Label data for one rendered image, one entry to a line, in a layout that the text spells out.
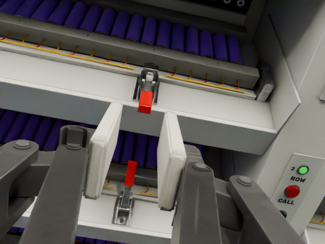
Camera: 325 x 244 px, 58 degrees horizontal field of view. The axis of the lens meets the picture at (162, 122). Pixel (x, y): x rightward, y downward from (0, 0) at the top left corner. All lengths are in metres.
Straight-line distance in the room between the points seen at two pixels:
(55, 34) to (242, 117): 0.24
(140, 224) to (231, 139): 0.19
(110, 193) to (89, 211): 0.04
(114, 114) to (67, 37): 0.23
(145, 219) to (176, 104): 0.19
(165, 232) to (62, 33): 0.30
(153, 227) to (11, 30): 0.32
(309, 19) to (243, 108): 0.12
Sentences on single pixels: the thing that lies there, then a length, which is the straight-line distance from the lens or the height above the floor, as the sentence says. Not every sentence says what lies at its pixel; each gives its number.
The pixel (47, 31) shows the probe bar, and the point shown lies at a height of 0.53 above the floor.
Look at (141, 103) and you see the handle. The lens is 0.27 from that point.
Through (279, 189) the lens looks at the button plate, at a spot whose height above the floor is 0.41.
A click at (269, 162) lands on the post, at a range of 0.39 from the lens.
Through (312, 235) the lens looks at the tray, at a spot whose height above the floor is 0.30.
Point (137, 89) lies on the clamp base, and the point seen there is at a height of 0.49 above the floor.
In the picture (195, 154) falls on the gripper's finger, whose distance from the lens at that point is 0.15.
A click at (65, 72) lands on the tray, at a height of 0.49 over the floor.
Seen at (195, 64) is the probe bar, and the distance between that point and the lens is 0.37.
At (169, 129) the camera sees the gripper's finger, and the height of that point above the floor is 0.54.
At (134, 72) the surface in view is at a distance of 0.36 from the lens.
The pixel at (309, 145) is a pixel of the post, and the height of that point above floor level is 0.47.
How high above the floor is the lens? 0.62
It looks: 26 degrees down
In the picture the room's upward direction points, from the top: 13 degrees clockwise
